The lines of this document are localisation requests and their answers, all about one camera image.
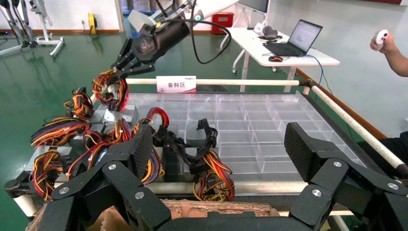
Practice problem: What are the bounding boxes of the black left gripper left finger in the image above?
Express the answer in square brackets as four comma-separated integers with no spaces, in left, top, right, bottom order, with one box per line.
[38,123,173,231]

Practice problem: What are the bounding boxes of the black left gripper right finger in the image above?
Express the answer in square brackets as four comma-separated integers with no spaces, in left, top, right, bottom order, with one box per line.
[283,122,408,231]

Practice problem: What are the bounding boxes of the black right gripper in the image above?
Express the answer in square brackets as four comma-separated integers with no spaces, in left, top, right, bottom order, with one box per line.
[106,19,192,87]

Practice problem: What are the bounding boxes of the silver power supply coloured cables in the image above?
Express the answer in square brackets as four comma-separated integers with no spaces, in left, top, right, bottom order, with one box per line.
[65,129,111,182]
[106,117,134,146]
[132,106,179,138]
[63,87,106,132]
[91,68,140,125]
[190,149,236,204]
[30,116,96,151]
[25,146,73,203]

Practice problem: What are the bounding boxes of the white handheld controller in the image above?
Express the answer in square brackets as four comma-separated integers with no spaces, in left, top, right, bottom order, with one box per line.
[373,29,390,51]

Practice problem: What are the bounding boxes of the operator bare forearm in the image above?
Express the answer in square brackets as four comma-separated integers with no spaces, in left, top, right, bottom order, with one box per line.
[384,48,408,78]

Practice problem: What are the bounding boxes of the operator hand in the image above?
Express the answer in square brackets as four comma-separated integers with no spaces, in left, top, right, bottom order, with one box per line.
[370,32,399,55]

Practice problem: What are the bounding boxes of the white red sign card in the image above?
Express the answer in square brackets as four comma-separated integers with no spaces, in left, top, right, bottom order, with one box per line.
[156,76,197,95]

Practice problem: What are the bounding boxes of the operator body black clothing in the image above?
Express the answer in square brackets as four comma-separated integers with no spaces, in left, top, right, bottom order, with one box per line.
[358,131,408,179]

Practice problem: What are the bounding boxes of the brown cardboard divider box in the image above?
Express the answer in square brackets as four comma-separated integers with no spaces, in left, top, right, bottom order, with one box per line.
[25,199,280,231]

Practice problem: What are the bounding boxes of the clear plastic divided tray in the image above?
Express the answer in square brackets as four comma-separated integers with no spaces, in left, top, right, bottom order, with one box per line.
[95,90,367,183]

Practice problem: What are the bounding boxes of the red metal box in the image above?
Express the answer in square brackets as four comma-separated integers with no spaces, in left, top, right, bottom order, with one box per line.
[211,12,234,35]

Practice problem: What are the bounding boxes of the grey black robot legs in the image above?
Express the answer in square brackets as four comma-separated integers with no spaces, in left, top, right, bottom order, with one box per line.
[0,0,39,49]

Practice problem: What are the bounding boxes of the white office desk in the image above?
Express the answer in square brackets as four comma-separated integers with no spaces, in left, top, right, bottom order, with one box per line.
[220,27,340,93]

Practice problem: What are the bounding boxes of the dark computer monitor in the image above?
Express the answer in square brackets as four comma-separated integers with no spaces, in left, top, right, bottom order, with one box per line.
[237,0,270,14]

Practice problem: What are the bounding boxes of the grey headset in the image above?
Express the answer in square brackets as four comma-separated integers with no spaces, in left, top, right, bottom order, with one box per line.
[261,25,279,40]

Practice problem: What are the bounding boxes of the black laptop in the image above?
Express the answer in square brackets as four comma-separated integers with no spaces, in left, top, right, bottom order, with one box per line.
[263,19,323,58]

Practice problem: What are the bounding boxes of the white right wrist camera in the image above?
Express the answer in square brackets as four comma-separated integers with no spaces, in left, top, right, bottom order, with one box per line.
[127,9,157,33]

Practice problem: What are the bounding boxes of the yellow cable reel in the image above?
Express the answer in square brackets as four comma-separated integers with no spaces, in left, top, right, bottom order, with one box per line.
[88,13,98,38]

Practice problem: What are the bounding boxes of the silver camera bracket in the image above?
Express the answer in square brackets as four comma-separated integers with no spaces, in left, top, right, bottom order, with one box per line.
[150,1,192,24]

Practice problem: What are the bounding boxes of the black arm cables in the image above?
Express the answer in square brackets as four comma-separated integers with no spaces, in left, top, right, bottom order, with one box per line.
[155,0,179,18]

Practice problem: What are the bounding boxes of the silver power supply black cables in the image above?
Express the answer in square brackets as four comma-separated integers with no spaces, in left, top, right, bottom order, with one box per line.
[152,118,220,174]

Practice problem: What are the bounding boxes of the black coiled hose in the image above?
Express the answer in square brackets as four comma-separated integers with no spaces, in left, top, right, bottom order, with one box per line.
[195,84,228,94]

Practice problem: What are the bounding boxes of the white stand frame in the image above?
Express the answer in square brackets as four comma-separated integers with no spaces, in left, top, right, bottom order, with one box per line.
[0,0,65,59]

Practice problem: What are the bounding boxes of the black camera cable yellow plug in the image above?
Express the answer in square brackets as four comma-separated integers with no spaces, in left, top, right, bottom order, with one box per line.
[156,0,232,64]

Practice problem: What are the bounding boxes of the blue cable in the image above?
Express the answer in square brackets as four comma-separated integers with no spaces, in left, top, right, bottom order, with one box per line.
[306,54,334,96]

